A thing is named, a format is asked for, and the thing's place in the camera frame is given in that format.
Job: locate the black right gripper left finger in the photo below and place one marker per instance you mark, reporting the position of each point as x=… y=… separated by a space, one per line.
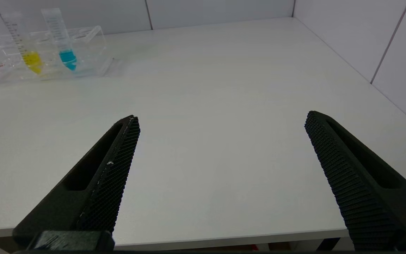
x=90 y=204

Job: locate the test tube with blue pigment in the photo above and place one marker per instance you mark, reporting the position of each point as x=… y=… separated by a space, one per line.
x=68 y=58

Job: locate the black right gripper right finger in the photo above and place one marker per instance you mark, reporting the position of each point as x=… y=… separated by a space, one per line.
x=365 y=190

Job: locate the test tube with yellow pigment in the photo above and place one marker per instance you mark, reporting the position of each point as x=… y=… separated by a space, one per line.
x=32 y=60

